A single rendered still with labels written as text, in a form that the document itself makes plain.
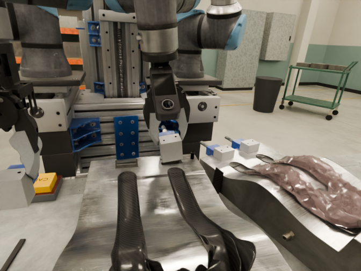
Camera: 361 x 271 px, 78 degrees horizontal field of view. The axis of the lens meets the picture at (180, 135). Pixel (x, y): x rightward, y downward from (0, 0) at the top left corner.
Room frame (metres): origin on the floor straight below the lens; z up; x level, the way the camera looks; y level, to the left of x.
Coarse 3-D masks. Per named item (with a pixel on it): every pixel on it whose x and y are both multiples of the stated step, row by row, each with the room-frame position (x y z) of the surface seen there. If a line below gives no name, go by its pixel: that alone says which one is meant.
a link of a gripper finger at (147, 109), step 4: (148, 100) 0.46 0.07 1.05; (144, 104) 0.47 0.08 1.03; (148, 104) 0.46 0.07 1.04; (144, 108) 0.46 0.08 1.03; (148, 108) 0.46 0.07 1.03; (152, 108) 0.46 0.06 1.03; (144, 112) 0.46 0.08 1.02; (148, 112) 0.46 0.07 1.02; (152, 112) 0.46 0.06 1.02; (144, 116) 0.46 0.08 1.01; (148, 116) 0.46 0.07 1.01; (148, 120) 0.46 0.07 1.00; (148, 124) 0.46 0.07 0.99; (148, 128) 0.47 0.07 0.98
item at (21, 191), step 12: (12, 168) 0.33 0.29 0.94; (24, 168) 0.31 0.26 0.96; (0, 180) 0.28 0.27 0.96; (12, 180) 0.28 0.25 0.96; (24, 180) 0.29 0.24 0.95; (0, 192) 0.27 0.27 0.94; (12, 192) 0.28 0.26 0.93; (24, 192) 0.28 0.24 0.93; (0, 204) 0.27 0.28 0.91; (12, 204) 0.28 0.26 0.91; (24, 204) 0.28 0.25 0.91
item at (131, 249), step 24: (120, 192) 0.36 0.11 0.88; (192, 192) 0.37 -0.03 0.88; (120, 216) 0.30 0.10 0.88; (192, 216) 0.31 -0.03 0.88; (120, 240) 0.22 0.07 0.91; (144, 240) 0.21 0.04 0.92; (216, 240) 0.23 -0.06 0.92; (240, 240) 0.20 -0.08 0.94; (120, 264) 0.18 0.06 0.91; (144, 264) 0.19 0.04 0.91; (216, 264) 0.15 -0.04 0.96; (240, 264) 0.17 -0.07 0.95
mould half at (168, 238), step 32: (192, 160) 0.49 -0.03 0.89; (96, 192) 0.35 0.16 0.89; (160, 192) 0.36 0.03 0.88; (96, 224) 0.27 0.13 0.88; (160, 224) 0.27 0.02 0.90; (224, 224) 0.26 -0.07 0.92; (64, 256) 0.18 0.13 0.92; (96, 256) 0.18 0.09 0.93; (160, 256) 0.18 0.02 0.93; (192, 256) 0.18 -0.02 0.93; (256, 256) 0.19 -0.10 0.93
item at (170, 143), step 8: (160, 136) 0.49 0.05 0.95; (168, 136) 0.49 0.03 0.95; (176, 136) 0.49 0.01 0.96; (160, 144) 0.47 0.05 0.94; (168, 144) 0.46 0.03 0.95; (176, 144) 0.47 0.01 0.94; (160, 152) 0.50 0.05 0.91; (168, 152) 0.47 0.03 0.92; (176, 152) 0.47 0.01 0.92; (168, 160) 0.47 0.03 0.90
